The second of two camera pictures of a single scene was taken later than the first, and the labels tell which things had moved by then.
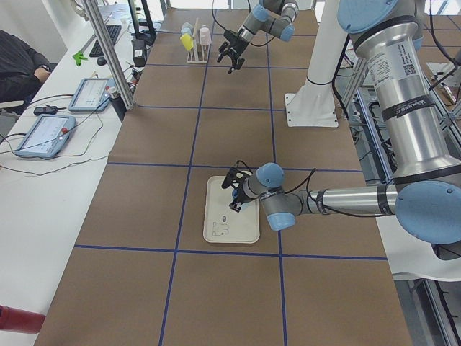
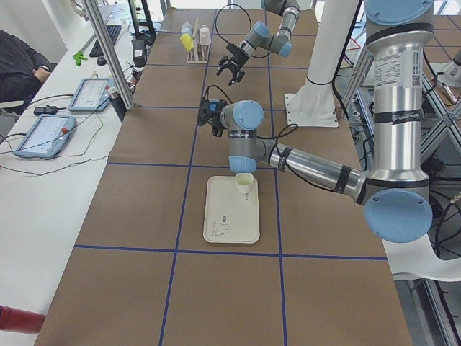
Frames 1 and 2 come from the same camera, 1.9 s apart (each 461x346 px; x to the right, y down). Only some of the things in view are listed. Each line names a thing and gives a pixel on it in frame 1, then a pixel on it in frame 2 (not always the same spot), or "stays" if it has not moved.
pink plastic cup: x=204 y=37 stays
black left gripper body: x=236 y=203 → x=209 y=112
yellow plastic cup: x=187 y=41 stays
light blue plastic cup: x=186 y=28 stays
